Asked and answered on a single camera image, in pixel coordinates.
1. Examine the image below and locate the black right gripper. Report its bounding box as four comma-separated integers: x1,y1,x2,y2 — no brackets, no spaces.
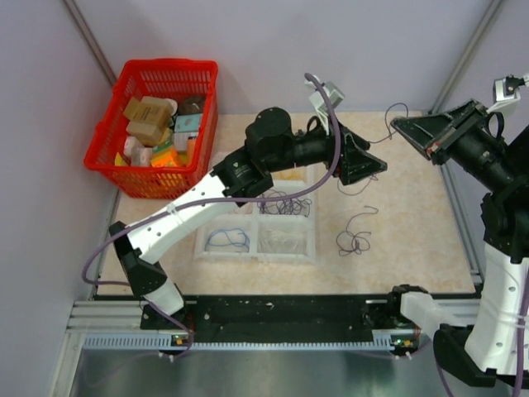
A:
390,97,517,189

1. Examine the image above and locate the wire pile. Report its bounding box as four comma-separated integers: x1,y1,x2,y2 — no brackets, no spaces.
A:
336,205,380,256

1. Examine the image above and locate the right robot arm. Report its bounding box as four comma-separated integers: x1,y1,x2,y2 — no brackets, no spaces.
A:
385,100,528,396

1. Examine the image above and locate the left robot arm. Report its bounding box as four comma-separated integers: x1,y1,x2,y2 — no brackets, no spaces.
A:
109,108,388,328

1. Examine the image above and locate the white compartment organizer tray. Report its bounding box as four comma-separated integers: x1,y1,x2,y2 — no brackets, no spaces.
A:
194,165,317,264

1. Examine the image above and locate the teal box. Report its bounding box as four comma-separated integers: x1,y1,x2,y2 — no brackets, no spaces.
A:
174,113,203,133

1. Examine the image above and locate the orange carton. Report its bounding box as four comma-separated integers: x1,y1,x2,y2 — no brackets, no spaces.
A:
150,146,183,168

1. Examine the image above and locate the brown cardboard box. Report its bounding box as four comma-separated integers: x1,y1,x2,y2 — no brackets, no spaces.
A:
123,97,173,128

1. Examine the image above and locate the red plastic basket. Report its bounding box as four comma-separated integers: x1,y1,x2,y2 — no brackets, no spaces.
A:
83,58,218,199

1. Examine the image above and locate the yellow wire in tray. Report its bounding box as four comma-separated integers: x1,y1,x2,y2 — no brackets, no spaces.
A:
280,167,309,183

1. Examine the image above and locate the dark purple wire in tray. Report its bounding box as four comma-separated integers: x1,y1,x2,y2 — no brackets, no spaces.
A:
258,189,314,218

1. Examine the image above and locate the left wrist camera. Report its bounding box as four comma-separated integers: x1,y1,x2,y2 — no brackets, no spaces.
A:
304,76,345,130

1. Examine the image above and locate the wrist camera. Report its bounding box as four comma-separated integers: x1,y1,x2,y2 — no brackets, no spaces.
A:
489,74,528,114
304,76,345,130

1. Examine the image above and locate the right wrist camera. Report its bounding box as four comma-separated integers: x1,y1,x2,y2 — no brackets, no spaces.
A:
489,74,528,114

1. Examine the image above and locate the grey wire in tray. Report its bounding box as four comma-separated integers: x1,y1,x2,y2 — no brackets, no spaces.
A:
260,229,309,254

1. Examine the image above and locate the blue wire in tray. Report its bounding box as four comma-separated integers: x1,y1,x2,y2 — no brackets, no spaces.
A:
204,228,251,253

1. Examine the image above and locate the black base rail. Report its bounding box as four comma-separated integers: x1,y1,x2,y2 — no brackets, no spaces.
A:
141,294,418,343

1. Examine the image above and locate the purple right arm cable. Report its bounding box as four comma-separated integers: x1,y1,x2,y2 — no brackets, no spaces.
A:
436,285,529,397

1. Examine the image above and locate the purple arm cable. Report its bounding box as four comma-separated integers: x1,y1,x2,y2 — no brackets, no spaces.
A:
82,73,343,356
436,285,529,397

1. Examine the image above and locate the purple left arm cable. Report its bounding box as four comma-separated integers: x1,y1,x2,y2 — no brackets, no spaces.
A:
82,73,343,356

